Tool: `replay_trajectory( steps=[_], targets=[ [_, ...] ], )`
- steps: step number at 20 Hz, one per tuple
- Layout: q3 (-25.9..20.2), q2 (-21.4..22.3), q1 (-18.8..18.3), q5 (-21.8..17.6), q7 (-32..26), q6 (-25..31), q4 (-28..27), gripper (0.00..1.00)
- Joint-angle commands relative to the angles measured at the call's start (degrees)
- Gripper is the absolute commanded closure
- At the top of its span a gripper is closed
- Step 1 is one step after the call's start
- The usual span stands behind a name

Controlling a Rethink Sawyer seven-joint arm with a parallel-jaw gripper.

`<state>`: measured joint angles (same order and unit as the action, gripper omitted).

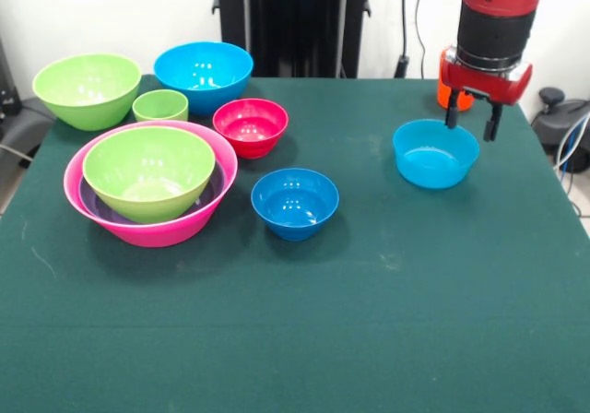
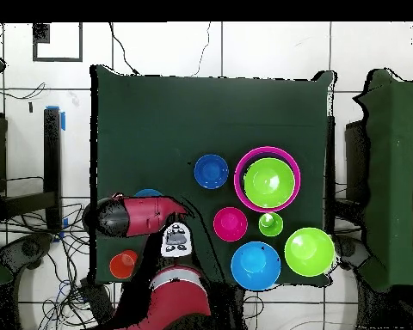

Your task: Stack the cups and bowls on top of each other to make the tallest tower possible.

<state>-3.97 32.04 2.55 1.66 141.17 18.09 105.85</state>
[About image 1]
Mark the turquoise bowl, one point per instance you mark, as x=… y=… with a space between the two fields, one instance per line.
x=433 y=164

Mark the black stand base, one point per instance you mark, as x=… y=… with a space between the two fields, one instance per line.
x=23 y=122
x=560 y=122

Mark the pink large bowl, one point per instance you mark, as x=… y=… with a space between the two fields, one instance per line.
x=156 y=237

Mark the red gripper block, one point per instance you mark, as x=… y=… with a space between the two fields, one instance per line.
x=488 y=83

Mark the blue large bowl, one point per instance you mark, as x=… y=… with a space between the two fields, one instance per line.
x=203 y=76

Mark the purple shallow bowl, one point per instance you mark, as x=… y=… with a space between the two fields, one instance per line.
x=213 y=192

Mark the lime green large bowl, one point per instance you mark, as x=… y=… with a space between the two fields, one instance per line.
x=87 y=90
x=147 y=173

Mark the red small bowl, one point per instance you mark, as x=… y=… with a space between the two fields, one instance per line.
x=250 y=127

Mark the dark blue small bowl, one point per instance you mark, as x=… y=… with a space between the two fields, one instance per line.
x=294 y=205

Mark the orange cup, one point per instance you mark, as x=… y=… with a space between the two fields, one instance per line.
x=464 y=103

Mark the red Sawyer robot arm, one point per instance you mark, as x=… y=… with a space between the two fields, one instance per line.
x=498 y=7

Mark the dark green table cloth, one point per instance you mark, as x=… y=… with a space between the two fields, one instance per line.
x=295 y=316

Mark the lime green small cup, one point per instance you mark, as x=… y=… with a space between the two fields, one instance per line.
x=160 y=105

